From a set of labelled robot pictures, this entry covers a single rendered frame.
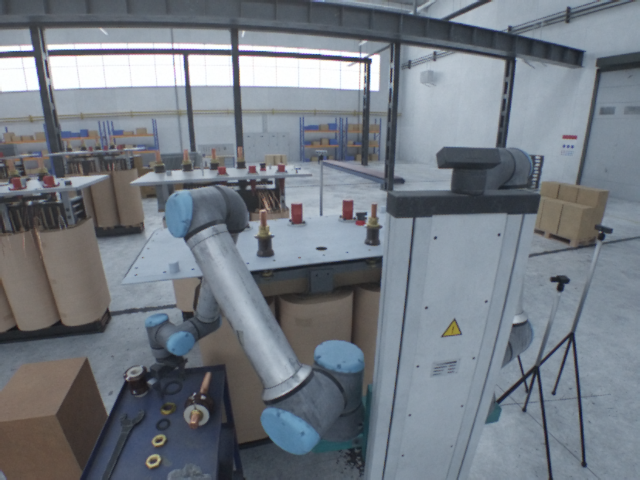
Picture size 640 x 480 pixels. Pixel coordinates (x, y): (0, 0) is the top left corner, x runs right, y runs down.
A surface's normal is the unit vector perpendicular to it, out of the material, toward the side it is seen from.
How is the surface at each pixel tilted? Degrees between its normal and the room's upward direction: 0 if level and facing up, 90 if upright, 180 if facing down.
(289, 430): 94
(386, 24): 90
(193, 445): 0
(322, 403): 51
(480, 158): 61
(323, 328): 90
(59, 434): 90
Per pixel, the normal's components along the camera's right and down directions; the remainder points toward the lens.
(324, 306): 0.29, 0.30
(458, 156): 0.13, -0.18
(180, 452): 0.00, -0.95
